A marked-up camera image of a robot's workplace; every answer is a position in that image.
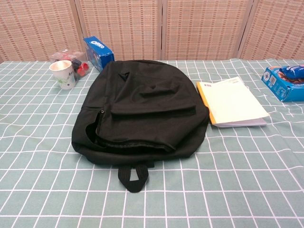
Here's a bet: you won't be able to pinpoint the black fabric backpack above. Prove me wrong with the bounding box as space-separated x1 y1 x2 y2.
71 59 210 192

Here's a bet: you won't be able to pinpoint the book with yellow cover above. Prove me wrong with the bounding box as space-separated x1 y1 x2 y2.
196 76 271 129

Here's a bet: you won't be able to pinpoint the tall blue Oreo box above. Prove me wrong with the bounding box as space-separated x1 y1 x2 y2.
83 36 115 73

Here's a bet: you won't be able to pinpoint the bamboo folding screen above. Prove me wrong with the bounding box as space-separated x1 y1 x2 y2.
0 0 304 63

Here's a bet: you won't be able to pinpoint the green checked tablecloth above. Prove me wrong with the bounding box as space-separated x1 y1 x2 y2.
0 58 304 228

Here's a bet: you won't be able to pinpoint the white paper cup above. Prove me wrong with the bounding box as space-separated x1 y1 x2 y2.
49 60 76 90

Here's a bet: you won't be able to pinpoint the clear bag red snacks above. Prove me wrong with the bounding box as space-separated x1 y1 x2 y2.
50 48 90 77

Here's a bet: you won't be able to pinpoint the flat blue cookie box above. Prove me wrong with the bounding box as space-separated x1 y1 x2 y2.
261 65 304 103

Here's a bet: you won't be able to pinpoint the blue Oreo snack packet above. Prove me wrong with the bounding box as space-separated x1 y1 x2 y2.
278 64 304 80

